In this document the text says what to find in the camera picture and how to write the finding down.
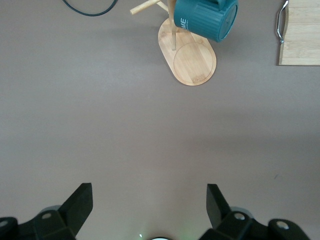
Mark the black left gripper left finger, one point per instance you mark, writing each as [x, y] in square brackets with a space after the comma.
[62, 222]

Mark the wooden mug tree stand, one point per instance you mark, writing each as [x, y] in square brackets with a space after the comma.
[195, 65]

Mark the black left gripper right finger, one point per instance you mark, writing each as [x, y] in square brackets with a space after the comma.
[225, 222]

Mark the dark green ribbed mug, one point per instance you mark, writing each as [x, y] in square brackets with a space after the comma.
[205, 20]

